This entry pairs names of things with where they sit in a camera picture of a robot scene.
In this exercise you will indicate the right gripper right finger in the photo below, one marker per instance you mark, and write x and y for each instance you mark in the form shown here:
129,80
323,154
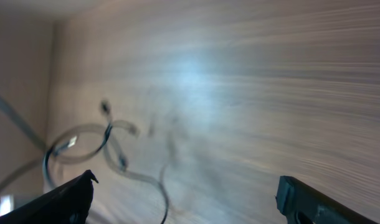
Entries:
300,204

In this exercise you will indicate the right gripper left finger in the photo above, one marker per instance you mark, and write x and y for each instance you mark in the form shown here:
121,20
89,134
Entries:
67,204

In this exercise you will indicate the black USB cable long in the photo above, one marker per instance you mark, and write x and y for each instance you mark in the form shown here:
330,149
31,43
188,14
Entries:
26,129

